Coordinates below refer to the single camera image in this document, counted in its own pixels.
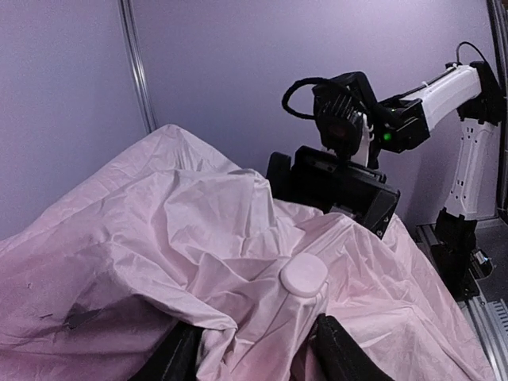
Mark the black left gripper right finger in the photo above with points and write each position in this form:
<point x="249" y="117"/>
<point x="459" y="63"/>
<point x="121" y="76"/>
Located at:
<point x="339" y="356"/>

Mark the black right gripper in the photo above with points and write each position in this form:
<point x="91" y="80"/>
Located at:
<point x="319" y="179"/>

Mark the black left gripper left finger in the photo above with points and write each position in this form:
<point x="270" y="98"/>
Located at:
<point x="176" y="356"/>

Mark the pink and black umbrella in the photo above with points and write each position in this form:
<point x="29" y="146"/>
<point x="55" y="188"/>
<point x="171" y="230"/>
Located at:
<point x="172" y="231"/>

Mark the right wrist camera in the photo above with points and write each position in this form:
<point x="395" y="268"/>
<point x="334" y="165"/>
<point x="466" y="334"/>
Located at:
<point x="342" y="108"/>

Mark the aluminium front rail base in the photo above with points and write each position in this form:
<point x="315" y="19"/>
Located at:
<point x="474" y="267"/>

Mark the aluminium corner frame post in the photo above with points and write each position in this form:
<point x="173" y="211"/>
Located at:
<point x="498" y="19"/>

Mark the aluminium left back post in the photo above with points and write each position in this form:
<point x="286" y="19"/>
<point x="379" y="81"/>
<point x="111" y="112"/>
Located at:
<point x="136" y="65"/>

